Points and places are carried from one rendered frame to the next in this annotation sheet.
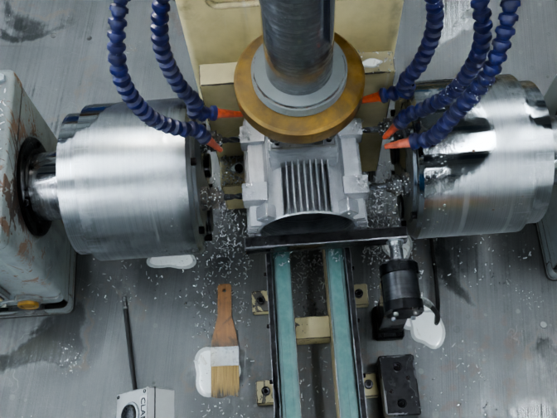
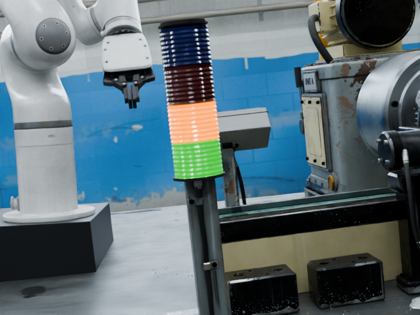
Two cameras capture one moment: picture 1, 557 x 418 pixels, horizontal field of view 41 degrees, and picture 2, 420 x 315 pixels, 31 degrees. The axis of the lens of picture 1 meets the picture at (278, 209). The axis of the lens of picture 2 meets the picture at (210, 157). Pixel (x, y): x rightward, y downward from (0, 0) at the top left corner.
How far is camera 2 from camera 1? 157 cm
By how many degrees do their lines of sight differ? 81
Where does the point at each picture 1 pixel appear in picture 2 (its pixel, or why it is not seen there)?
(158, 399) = (260, 115)
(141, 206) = (385, 72)
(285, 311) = (375, 196)
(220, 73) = not seen: outside the picture
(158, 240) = (374, 101)
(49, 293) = (340, 175)
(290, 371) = (320, 203)
